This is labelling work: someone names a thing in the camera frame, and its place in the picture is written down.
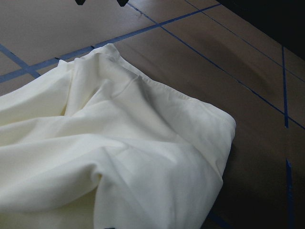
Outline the cream long-sleeve cat shirt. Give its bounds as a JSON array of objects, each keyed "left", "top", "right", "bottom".
[{"left": 0, "top": 44, "right": 236, "bottom": 229}]

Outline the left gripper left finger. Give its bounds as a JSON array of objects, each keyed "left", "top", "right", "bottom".
[{"left": 75, "top": 0, "right": 86, "bottom": 6}]

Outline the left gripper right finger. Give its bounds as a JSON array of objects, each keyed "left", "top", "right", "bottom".
[{"left": 117, "top": 0, "right": 129, "bottom": 7}]

